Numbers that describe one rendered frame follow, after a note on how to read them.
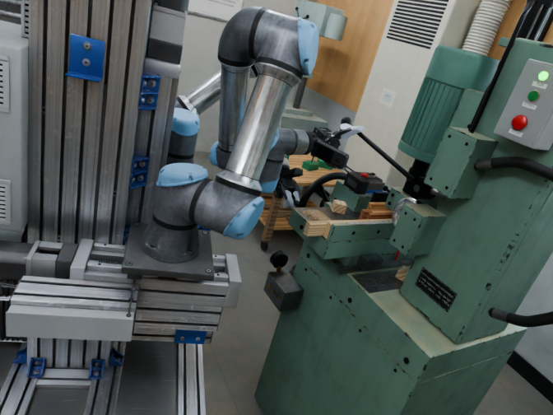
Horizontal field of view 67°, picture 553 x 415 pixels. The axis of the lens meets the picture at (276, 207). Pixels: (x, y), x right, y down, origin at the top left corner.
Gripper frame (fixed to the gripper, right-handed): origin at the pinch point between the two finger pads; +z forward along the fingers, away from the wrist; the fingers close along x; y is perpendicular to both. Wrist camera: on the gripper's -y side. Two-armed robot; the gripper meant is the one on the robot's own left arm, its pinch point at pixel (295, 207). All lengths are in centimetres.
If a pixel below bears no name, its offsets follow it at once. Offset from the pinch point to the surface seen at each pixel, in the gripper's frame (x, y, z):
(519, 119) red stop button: 5, -87, 36
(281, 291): 15.9, -0.7, 35.8
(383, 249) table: -6.3, -29.4, 34.6
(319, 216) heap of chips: 13.9, -28.5, 23.1
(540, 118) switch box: 4, -90, 37
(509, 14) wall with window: -137, -65, -101
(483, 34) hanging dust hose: -122, -53, -93
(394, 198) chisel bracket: -9.0, -39.2, 21.6
